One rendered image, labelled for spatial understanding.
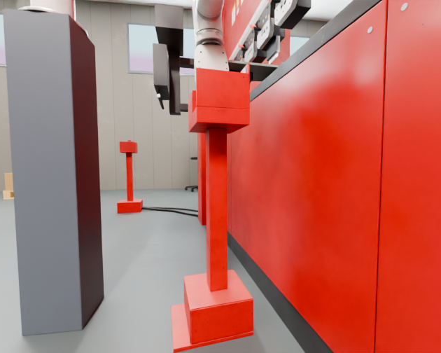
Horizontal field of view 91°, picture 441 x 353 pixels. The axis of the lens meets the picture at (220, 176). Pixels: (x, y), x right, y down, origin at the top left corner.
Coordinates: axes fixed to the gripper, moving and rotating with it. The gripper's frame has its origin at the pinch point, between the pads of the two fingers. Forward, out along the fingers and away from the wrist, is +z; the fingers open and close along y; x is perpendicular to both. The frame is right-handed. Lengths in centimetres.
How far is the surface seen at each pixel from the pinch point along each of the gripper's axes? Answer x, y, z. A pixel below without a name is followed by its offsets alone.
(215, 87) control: 4.9, 0.7, -1.9
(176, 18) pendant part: -137, -8, -109
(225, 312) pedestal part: 5, 3, 65
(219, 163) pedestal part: -2.1, -0.4, 19.6
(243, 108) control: 4.9, -7.3, 4.1
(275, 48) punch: -31, -41, -33
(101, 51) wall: -452, 117, -229
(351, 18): 28.3, -22.9, -7.9
